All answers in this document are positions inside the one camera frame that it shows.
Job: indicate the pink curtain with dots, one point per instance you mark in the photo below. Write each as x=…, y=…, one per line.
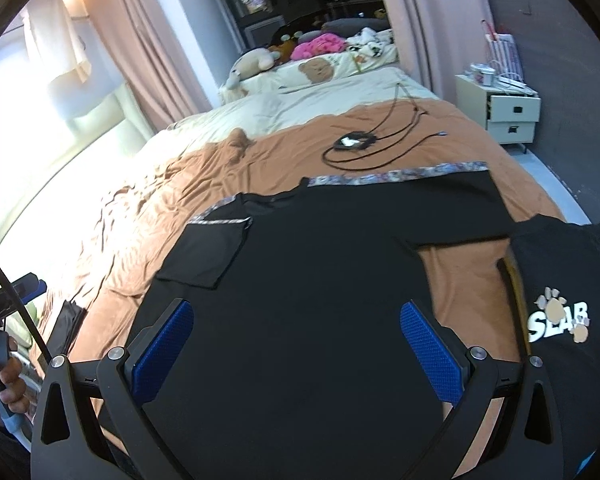
x=412, y=20
x=150, y=35

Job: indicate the white hanging towel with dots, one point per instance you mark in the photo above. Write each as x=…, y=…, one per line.
x=55, y=35

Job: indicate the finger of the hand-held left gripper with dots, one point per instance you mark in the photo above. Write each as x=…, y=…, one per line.
x=27, y=287

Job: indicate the pink plush toy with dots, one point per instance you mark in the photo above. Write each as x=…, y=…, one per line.
x=317, y=45

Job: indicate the cream plush toy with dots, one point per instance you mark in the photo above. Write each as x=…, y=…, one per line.
x=250, y=62

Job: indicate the cream duvet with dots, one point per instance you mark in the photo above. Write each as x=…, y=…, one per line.
x=280, y=105

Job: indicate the black printed t-shirt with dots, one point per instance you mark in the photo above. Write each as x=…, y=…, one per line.
x=555, y=270

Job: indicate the white padded bench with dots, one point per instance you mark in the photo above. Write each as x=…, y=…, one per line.
x=80, y=150

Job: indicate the small black device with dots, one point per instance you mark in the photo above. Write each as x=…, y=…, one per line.
x=352, y=141

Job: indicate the striped gift bag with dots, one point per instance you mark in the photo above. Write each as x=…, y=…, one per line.
x=502, y=52

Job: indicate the black shirt with patterned trim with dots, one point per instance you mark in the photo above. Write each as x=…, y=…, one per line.
x=305, y=260

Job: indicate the person's left hand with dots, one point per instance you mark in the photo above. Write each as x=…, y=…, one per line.
x=16, y=385

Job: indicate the bear print pillow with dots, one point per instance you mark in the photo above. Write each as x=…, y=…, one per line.
x=320, y=72

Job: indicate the small white container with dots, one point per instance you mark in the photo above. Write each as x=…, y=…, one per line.
x=482, y=74

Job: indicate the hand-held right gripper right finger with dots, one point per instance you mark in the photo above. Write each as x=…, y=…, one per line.
x=430, y=355

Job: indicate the black and white plush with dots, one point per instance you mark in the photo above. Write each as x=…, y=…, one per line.
x=372, y=42

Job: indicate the brown blanket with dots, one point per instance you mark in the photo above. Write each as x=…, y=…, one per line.
x=145, y=200

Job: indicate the dark cloth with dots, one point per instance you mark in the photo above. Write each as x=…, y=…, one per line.
x=67, y=327

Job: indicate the person's dark clothing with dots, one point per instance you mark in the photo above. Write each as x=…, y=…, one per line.
x=0, y=450

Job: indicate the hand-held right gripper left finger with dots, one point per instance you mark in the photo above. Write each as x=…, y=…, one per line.
x=165, y=350

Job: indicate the grey pillow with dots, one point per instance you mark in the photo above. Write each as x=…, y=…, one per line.
x=352, y=26

